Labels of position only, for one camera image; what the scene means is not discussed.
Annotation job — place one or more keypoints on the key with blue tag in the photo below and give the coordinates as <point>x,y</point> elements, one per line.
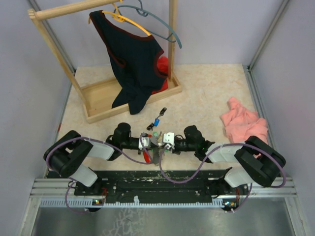
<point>156,122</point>

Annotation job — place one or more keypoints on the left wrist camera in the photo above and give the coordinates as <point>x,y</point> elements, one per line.
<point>144,141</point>

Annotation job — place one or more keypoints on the red cloth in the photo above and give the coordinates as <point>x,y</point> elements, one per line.
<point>162,65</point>

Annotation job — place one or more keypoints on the pink cloth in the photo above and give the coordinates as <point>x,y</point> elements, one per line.
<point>240,123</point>

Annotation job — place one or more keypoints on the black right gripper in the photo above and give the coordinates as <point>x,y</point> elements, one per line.
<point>175,150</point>

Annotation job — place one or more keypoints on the dark navy vest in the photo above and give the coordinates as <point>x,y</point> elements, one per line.
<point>134,63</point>

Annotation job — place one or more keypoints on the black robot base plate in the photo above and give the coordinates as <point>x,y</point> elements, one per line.
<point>151,187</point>

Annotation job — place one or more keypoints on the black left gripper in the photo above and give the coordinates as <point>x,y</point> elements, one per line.
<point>153,145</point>

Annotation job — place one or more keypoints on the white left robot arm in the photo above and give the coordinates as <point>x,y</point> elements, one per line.
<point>66,156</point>

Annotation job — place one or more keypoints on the grey-blue plastic hanger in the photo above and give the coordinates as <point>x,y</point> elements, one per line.
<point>159,17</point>

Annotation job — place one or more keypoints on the red-handled metal key organizer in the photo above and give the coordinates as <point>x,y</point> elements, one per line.
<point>151,155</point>

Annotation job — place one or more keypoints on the wooden clothes rack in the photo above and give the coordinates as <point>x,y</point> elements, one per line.
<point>95,90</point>

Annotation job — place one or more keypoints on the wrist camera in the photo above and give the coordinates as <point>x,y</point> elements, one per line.
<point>144,141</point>
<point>168,140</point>

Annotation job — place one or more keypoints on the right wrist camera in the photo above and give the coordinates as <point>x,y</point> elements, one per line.
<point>168,140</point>

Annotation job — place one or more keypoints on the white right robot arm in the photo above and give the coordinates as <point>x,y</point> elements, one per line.
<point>258,162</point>

